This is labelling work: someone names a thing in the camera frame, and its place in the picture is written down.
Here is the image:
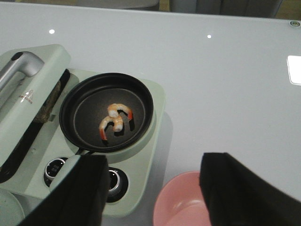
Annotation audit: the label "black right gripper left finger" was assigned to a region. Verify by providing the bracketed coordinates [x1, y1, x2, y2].
[20, 155, 110, 226]

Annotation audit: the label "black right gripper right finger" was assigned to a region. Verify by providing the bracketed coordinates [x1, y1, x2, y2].
[199, 153, 301, 226]

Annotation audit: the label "pink bowl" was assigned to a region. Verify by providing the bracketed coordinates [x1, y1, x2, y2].
[152, 171, 211, 226]

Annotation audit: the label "bread slice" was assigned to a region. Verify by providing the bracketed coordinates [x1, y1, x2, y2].
[33, 78, 65, 123]

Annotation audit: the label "shrimp pieces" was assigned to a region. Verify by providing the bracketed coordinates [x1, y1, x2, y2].
[107, 103, 133, 121]

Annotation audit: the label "green breakfast maker lid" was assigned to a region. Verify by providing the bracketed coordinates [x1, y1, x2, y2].
[0, 44, 71, 164]

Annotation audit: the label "green breakfast maker base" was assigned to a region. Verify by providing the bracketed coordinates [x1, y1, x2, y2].
[0, 69, 165, 217]

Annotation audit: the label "right silver control knob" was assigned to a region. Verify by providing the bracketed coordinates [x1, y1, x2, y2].
[108, 169, 121, 197]

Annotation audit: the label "silver control knob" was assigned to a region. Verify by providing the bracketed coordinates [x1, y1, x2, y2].
[43, 157, 68, 187]
[108, 169, 121, 197]

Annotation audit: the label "left silver control knob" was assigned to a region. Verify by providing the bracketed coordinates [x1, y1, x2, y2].
[43, 157, 68, 187]

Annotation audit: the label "light green plate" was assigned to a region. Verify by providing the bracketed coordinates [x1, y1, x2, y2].
[0, 189, 25, 226]

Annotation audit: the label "black round frying pan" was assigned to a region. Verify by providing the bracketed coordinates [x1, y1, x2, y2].
[59, 73, 154, 153]

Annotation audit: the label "silver lid handle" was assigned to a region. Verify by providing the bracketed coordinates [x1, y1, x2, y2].
[0, 51, 45, 91]

